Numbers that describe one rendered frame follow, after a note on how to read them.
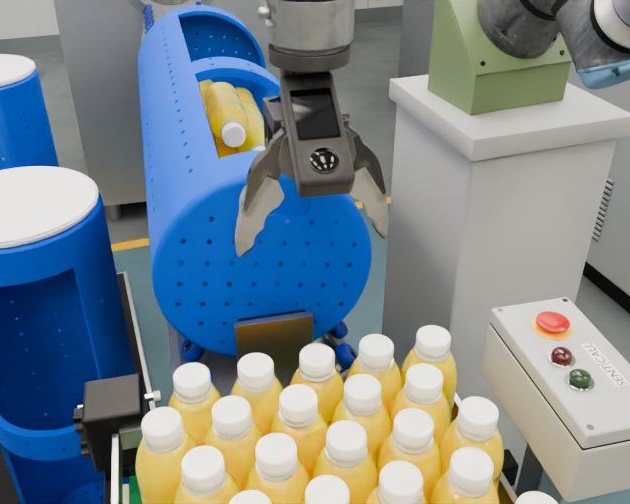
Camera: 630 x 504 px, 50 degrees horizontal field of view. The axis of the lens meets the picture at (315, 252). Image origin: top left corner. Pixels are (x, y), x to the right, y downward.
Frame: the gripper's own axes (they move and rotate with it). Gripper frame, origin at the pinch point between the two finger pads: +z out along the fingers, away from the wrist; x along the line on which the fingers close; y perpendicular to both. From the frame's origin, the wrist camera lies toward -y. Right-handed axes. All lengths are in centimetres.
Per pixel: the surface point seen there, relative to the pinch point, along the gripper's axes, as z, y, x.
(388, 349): 13.2, -1.4, -8.1
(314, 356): 13.2, -0.6, 0.2
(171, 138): 1.8, 36.6, 12.1
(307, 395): 13.2, -6.2, 2.3
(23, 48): 115, 513, 110
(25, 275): 24, 41, 37
